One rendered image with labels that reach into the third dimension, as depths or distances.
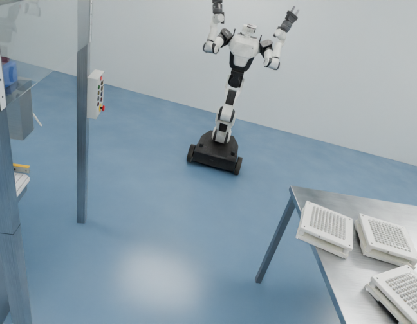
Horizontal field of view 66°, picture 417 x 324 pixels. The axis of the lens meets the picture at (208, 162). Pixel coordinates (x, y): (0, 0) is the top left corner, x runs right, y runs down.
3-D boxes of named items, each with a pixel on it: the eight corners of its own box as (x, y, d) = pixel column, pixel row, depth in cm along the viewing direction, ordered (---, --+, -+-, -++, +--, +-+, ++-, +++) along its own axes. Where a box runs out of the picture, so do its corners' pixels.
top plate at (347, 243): (351, 221, 168) (352, 218, 166) (351, 251, 147) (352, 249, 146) (305, 202, 173) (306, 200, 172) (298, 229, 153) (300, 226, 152)
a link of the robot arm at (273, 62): (274, 43, 283) (269, 65, 283) (284, 47, 286) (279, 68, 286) (268, 46, 293) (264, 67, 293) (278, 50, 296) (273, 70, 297)
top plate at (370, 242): (403, 229, 171) (405, 226, 170) (419, 263, 150) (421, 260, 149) (357, 215, 173) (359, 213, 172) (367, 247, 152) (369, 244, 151)
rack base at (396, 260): (398, 236, 174) (400, 233, 173) (414, 270, 153) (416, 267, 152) (353, 222, 176) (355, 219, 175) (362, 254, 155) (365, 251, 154)
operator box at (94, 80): (103, 108, 216) (104, 71, 203) (96, 119, 202) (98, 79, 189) (93, 107, 216) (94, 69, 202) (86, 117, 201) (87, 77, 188)
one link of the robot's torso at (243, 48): (224, 61, 340) (232, 26, 322) (255, 69, 339) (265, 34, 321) (220, 67, 315) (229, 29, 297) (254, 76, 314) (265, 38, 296)
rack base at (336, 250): (347, 228, 170) (349, 225, 169) (346, 259, 150) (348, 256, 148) (302, 209, 175) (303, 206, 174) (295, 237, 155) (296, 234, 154)
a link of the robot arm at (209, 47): (208, 27, 288) (201, 48, 289) (218, 29, 285) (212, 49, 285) (212, 33, 298) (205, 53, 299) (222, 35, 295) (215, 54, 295)
